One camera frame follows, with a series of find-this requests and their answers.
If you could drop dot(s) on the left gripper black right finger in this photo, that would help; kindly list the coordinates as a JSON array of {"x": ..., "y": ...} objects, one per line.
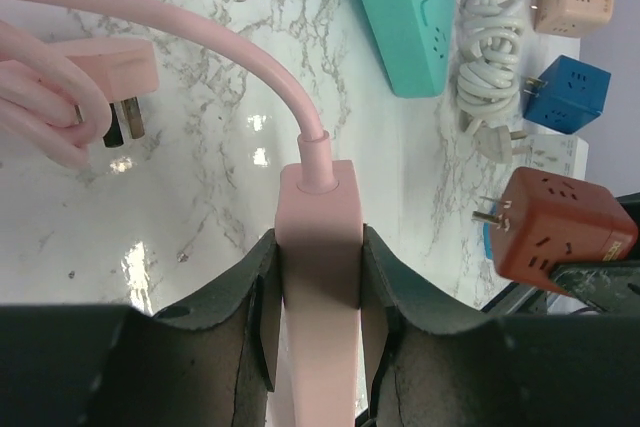
[{"x": 431, "y": 360}]

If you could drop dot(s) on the pink power strip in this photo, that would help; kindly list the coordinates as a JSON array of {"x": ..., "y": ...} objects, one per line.
[{"x": 320, "y": 240}]

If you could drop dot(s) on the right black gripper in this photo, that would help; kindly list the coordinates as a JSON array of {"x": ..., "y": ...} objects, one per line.
[{"x": 609, "y": 287}]

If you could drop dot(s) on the teal power strip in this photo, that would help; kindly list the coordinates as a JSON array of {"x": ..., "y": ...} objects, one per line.
[{"x": 413, "y": 38}]

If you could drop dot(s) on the peach cube plug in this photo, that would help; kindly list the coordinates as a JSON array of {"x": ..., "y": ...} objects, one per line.
[{"x": 571, "y": 18}]

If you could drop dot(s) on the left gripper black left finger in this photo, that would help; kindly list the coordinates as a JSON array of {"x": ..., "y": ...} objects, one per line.
[{"x": 209, "y": 359}]

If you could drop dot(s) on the blue cube plug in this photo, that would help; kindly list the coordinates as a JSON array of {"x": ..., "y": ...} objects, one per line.
[{"x": 567, "y": 96}]

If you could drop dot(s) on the brown cube plug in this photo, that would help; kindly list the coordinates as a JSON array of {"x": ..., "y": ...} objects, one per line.
[{"x": 544, "y": 219}]

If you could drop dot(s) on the white cube plug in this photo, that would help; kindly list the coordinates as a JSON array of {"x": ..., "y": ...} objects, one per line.
[{"x": 560, "y": 154}]

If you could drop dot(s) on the light blue plug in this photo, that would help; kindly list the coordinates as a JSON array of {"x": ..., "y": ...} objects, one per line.
[{"x": 487, "y": 242}]

